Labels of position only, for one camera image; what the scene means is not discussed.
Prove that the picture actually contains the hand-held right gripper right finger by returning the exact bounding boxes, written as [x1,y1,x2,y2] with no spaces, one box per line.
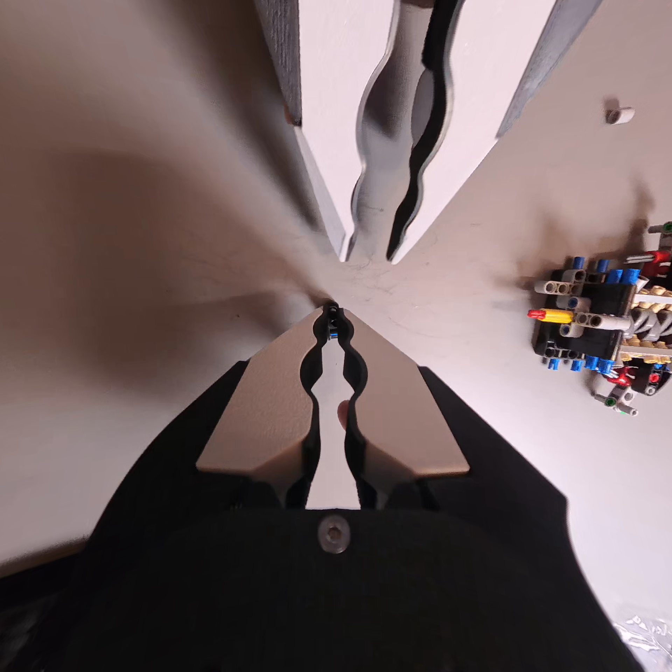
[336,310,470,509]

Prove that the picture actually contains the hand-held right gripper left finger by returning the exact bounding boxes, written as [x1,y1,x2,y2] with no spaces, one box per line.
[195,307,329,509]

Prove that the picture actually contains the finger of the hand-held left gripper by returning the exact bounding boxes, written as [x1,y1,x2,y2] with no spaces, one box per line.
[386,0,558,264]
[293,0,400,262]

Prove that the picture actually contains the lego car chassis assembly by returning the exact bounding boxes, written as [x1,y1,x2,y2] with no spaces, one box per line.
[527,220,672,418]

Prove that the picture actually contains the empty clear plastic bag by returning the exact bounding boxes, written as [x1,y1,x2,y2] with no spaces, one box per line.
[611,611,672,672]

